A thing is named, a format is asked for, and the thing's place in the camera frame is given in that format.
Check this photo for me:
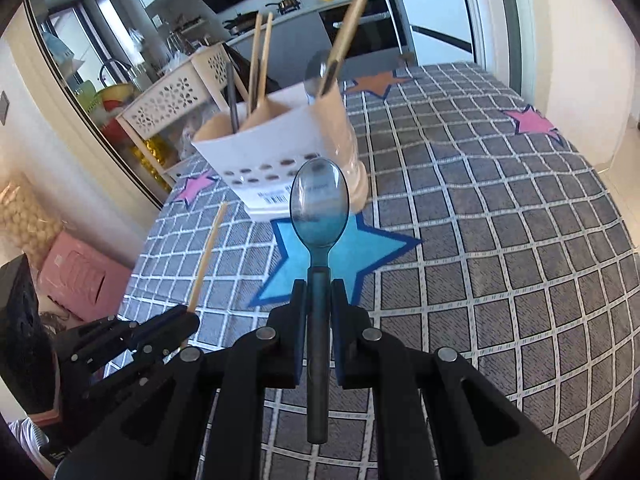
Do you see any white perforated storage rack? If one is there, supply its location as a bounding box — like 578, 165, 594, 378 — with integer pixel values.
116, 42, 246, 184

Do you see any wood handled spoon in holder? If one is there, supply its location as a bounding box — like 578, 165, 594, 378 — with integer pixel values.
316, 0, 368, 99

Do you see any pink storage box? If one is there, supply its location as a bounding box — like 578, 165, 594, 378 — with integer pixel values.
38, 231, 131, 322

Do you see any wooden chopstick in holder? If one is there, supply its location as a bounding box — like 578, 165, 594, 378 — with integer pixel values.
247, 13, 262, 115

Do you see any black wok on stove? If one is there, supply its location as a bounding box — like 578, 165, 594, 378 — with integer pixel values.
222, 11, 259, 36

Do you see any beige utensil holder caddy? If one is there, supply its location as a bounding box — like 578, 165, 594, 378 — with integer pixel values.
192, 84, 369, 222

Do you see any metal spoon grey handle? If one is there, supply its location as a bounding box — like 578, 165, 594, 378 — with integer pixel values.
304, 50, 341, 104

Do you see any black built-in oven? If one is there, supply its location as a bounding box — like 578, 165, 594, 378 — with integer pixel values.
319, 0, 407, 58

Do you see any wooden chopstick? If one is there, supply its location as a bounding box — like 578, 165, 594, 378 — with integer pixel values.
257, 13, 273, 106
186, 202, 228, 312
247, 13, 262, 115

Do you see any grey checked tablecloth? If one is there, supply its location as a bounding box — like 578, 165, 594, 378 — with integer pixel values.
119, 63, 639, 479

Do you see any white refrigerator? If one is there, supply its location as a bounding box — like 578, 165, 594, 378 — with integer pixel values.
401, 0, 475, 65

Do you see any dark handled utensil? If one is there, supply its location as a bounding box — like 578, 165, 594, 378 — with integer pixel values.
226, 62, 240, 133

